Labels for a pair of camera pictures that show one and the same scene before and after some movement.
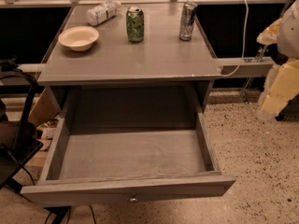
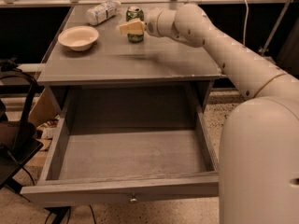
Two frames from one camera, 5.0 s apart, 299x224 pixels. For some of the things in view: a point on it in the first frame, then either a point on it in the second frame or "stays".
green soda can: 135,24 stays
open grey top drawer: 130,145 stays
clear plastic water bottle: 102,12 stays
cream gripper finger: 281,85 -> 159,22
